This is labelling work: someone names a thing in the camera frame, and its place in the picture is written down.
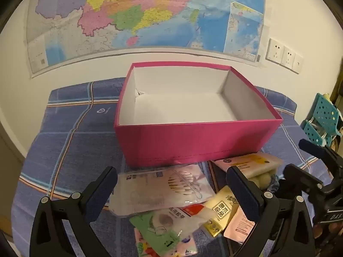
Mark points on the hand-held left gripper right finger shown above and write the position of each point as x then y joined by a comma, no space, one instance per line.
243,190

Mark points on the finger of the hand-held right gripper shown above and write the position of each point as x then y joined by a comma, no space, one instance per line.
300,176
315,150

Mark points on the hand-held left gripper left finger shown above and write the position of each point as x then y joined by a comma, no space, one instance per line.
99,195

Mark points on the pink yellow wipes packet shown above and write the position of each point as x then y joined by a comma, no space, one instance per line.
249,163

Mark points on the yellow tissue packet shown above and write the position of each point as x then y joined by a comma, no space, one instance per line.
218,211

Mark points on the pale pink packet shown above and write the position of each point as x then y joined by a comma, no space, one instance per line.
237,227

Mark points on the clear cotton swab packet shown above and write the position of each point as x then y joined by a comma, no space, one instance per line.
150,190

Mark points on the red label tape packet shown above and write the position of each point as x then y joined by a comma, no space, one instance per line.
193,211

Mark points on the green face mask packet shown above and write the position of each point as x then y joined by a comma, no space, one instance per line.
160,222

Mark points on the floral printed packet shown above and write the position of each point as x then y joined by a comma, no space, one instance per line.
150,249

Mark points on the pink cardboard box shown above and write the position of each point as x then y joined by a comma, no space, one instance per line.
187,139

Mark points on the teal plastic basket rack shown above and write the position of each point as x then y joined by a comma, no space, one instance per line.
323,115

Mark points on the blue plaid cloth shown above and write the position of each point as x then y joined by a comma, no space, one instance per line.
75,144

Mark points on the white wall switch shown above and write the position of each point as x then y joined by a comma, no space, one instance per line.
297,63

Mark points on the white wall socket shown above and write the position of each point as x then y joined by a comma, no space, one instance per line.
275,50
288,56

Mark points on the colourful wall map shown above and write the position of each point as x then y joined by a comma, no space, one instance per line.
160,18

